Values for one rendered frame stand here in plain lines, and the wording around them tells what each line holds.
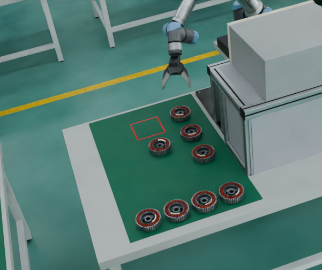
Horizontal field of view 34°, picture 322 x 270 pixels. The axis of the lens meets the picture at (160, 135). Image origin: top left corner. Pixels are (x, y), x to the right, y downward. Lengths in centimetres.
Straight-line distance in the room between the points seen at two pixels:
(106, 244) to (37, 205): 149
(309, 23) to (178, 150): 87
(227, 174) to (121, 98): 219
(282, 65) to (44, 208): 205
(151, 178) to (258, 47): 79
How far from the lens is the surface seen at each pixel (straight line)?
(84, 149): 283
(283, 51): 227
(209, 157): 257
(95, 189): 257
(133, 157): 269
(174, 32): 284
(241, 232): 327
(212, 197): 236
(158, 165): 262
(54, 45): 524
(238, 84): 245
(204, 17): 566
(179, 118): 285
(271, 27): 247
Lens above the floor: 245
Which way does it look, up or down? 37 degrees down
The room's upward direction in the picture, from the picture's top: 10 degrees counter-clockwise
